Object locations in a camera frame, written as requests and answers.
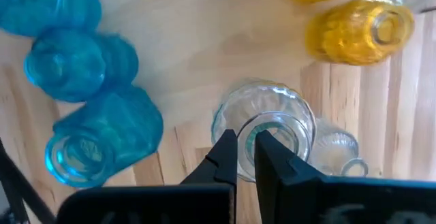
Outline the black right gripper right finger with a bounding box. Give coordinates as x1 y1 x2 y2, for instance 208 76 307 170
253 130 327 224

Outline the clear ribbed square decanter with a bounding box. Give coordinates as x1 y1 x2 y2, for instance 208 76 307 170
308 118 370 179

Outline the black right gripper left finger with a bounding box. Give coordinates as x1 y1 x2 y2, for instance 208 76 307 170
179 129 238 188

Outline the teal star-cut glass vase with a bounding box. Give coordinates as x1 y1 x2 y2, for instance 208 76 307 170
44 84 165 189

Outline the yellow ribbed glass jar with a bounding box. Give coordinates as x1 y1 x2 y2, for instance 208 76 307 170
305 0 416 67

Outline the clear ribbed glass jar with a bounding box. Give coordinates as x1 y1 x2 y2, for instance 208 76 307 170
211 79 317 183

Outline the teal quilted glass vase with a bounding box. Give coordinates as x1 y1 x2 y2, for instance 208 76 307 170
23 28 140 104

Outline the wooden shelf with black frame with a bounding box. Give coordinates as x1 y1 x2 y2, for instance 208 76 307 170
0 0 436 224

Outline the teal embossed glass vase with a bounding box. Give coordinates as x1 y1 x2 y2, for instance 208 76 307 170
0 0 103 38

